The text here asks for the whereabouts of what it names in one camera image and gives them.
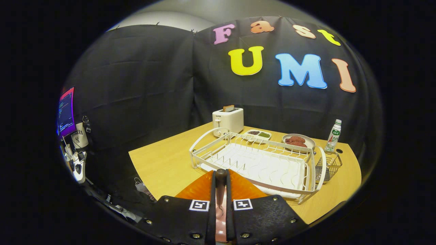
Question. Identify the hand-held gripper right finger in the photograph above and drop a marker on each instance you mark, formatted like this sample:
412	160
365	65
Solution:
265	221

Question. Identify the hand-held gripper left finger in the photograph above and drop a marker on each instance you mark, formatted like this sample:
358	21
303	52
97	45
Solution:
177	221

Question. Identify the beige round plate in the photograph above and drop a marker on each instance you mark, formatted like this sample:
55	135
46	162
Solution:
311	144

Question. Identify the white crumpled item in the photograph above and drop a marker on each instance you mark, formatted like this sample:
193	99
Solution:
143	189

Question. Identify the brown meat slice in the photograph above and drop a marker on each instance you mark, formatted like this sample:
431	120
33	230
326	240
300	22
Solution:
297	139
296	144

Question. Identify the green beans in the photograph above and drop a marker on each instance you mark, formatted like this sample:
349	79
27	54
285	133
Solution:
264	134

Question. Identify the white divided tray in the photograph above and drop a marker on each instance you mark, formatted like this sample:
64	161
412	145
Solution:
246	135

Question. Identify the white toaster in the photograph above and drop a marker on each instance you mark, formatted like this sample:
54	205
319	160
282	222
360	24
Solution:
231	122

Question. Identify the white drink bottle green cap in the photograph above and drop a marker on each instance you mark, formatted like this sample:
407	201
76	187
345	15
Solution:
333	137

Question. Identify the brown toast slice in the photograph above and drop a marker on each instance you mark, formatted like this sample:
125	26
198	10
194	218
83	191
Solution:
228	108

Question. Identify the black backdrop cloth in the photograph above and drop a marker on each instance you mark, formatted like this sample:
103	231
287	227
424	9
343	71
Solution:
153	85

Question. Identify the glowing computer monitor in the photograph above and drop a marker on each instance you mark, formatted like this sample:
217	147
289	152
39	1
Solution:
66	112

